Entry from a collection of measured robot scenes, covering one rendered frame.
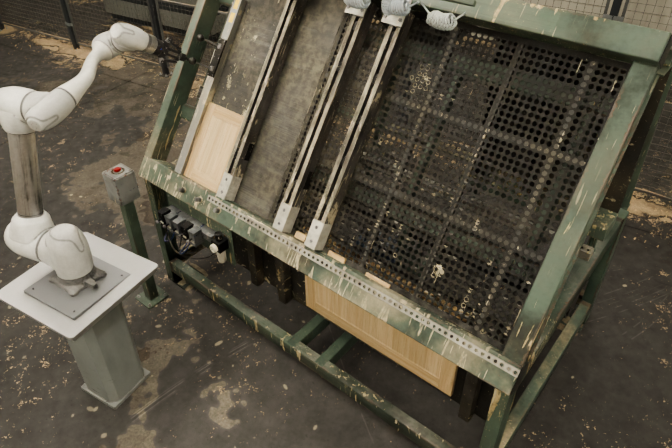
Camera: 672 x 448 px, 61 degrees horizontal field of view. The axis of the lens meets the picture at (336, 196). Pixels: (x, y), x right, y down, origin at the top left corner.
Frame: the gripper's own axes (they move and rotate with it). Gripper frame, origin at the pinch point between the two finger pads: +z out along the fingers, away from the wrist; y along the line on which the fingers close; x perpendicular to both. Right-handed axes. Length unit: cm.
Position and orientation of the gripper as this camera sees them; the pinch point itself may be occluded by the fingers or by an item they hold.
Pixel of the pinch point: (184, 58)
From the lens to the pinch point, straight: 303.7
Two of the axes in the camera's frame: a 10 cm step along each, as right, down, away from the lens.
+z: 5.2, 0.9, 8.5
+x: 7.7, 3.7, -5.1
